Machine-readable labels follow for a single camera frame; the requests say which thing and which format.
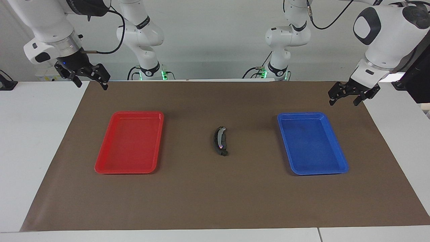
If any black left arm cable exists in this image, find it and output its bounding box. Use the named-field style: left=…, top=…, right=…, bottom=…
left=306, top=0, right=354, bottom=31

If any brown table mat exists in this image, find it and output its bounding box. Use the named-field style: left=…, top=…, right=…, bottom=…
left=19, top=81, right=430, bottom=233

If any black base cable bundle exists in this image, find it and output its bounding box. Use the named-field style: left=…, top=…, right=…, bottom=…
left=127, top=65, right=143, bottom=81
left=243, top=50, right=273, bottom=80

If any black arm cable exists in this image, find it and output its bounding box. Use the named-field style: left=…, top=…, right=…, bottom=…
left=83, top=6, right=126, bottom=55
left=306, top=0, right=354, bottom=31

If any pale yellow label box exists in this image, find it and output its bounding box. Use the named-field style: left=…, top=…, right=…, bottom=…
left=35, top=65, right=64, bottom=82

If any red plastic tray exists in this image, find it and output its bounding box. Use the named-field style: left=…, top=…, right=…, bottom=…
left=94, top=111, right=165, bottom=175

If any blue plastic tray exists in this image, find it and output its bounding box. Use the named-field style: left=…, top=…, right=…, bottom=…
left=277, top=112, right=349, bottom=176

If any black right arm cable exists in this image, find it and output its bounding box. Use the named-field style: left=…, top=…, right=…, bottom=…
left=83, top=6, right=126, bottom=55

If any curved brake shoe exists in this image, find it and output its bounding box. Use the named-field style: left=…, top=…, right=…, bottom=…
left=212, top=126, right=227, bottom=155

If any small black clamp device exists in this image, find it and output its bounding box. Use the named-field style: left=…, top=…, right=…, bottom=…
left=0, top=69, right=18, bottom=91

